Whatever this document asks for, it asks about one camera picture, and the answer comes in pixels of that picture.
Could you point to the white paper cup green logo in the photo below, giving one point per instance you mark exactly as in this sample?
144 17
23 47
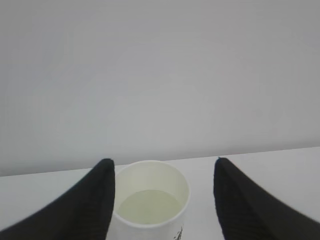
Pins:
151 198

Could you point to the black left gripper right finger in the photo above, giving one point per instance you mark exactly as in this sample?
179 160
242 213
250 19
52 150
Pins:
246 211

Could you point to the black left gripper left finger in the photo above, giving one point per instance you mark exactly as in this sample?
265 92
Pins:
84 212

